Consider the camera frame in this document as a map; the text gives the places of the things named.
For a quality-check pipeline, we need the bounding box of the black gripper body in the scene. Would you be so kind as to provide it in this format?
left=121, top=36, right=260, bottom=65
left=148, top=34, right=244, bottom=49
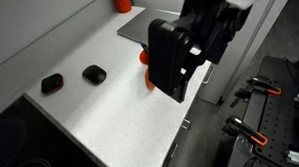
left=145, top=17, right=208, bottom=95

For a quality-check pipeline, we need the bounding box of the orange mug cup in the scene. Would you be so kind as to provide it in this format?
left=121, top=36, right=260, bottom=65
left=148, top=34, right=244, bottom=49
left=138, top=48, right=157, bottom=92

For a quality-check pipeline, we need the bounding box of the grey metal sink plate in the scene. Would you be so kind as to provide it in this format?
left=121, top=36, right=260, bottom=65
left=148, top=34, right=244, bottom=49
left=116, top=6, right=183, bottom=47

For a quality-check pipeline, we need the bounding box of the orange bottle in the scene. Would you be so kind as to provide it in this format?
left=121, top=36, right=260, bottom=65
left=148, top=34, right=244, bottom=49
left=112, top=0, right=134, bottom=15

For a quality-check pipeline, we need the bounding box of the black rounded puck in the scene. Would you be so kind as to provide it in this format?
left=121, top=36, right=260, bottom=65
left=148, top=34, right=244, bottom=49
left=81, top=63, right=108, bottom=86

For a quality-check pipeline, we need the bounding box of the black perforated mounting board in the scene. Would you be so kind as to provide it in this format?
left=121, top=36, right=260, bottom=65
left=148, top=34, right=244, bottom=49
left=249, top=54, right=299, bottom=167

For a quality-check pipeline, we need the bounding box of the black red rounded case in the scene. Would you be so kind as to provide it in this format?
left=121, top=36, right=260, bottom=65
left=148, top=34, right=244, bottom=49
left=40, top=72, right=65, bottom=95

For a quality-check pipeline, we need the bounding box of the black glass cooktop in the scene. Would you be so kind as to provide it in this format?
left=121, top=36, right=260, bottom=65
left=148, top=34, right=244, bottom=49
left=0, top=90, right=116, bottom=167

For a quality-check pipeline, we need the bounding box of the metal drawer handle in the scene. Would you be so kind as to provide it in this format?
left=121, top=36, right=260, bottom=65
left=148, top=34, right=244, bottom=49
left=180, top=117, right=192, bottom=131

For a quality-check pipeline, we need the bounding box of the metal cabinet door handle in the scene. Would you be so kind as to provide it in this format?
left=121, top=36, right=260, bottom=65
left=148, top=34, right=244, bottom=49
left=201, top=63, right=217, bottom=86

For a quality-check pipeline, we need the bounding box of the black clamp orange handle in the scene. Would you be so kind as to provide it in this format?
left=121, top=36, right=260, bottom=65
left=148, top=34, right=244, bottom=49
left=227, top=75, right=283, bottom=109
left=222, top=113, right=270, bottom=149

